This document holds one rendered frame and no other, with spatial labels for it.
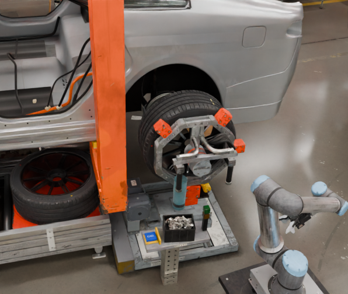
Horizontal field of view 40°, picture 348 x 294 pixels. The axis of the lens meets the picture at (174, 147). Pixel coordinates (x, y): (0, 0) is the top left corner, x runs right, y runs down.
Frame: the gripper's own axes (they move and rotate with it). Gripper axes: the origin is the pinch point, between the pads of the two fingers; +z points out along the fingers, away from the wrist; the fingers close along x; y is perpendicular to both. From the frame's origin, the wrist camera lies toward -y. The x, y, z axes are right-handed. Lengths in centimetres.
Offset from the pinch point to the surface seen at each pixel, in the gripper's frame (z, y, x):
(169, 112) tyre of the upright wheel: 16, -84, 52
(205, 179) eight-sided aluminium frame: 20, -25, 56
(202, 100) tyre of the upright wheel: -8, -75, 58
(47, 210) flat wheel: 122, -69, 69
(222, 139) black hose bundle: -2, -55, 34
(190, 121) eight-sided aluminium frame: 8, -74, 42
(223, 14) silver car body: -51, -111, 71
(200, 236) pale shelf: 45, -9, 26
